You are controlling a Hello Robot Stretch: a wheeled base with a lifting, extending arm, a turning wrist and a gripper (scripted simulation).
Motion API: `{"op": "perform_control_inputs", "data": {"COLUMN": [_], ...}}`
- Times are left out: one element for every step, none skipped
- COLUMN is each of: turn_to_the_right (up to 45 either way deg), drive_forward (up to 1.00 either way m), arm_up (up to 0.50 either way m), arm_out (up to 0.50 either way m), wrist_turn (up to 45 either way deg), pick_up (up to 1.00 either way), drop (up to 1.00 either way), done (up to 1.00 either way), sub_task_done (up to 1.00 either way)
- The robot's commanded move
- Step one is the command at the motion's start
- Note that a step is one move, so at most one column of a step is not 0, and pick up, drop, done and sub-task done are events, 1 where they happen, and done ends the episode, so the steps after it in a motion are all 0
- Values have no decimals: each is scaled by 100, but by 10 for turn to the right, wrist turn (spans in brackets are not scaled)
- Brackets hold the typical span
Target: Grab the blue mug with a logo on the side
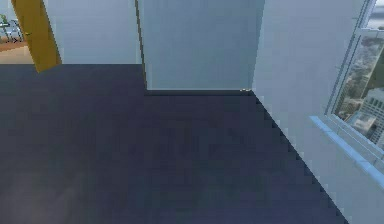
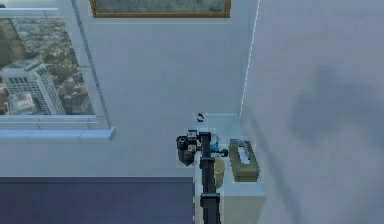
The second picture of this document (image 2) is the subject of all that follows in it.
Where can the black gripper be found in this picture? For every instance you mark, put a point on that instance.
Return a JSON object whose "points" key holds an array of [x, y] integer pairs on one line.
{"points": [[184, 154]]}

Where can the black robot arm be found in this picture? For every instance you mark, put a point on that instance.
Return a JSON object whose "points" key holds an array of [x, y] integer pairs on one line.
{"points": [[208, 176]]}

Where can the blue mug with logo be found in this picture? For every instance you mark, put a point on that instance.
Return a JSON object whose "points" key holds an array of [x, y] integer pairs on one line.
{"points": [[215, 142]]}

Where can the beige cup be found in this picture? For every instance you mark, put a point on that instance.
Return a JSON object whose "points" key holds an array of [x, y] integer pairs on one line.
{"points": [[220, 171]]}

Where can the olive green tissue box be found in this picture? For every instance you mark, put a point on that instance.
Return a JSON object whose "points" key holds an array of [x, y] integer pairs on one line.
{"points": [[245, 168]]}

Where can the white bedside cabinet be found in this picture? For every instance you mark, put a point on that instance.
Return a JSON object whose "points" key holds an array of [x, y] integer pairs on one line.
{"points": [[243, 203]]}

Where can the dark blue bed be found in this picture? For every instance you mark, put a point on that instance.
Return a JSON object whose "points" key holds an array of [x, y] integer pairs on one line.
{"points": [[93, 200]]}

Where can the wooden framed picture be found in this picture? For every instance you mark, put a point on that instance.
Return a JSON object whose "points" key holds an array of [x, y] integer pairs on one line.
{"points": [[160, 6]]}

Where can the window with city view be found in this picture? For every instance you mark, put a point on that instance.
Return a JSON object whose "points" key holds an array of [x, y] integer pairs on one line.
{"points": [[43, 73]]}

